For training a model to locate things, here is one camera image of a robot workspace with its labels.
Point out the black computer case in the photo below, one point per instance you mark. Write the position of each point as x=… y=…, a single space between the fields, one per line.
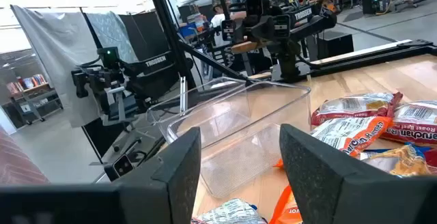
x=372 y=3

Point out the person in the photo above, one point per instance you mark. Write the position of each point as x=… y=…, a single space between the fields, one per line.
x=218 y=22

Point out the clear plastic bin with label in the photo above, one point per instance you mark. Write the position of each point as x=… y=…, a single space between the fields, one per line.
x=160 y=114

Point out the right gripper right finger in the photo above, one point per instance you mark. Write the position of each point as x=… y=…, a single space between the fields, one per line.
x=324 y=190

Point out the blue Maruchan ramen pack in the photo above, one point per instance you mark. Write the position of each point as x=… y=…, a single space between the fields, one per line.
x=228 y=213
x=403 y=162

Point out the grey fabric backdrop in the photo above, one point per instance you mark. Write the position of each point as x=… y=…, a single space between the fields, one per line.
x=51 y=46

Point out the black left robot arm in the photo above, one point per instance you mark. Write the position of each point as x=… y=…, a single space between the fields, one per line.
x=304 y=15

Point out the black table-level camera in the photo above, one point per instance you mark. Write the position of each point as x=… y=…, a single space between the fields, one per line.
x=119 y=166

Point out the black fabric panel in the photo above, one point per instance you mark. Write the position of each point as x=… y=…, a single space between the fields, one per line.
x=147 y=36

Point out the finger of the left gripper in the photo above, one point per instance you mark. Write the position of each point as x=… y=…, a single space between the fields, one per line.
x=282 y=27
x=228 y=30

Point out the red Maruchan ramen pack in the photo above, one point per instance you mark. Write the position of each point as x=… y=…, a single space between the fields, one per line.
x=351 y=106
x=413 y=121
x=432 y=157

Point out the shelf with books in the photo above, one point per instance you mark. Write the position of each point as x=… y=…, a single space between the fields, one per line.
x=34 y=91

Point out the grey speckled fabric panel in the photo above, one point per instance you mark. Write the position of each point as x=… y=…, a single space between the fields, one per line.
x=109 y=32

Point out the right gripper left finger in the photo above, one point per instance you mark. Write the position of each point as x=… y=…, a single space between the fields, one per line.
x=164 y=190

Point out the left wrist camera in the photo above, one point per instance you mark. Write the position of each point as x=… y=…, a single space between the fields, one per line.
x=257 y=6

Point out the black cabinet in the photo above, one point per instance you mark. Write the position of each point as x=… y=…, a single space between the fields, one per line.
x=336 y=44

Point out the silver aluminium bar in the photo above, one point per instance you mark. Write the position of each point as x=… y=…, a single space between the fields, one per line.
x=183 y=94

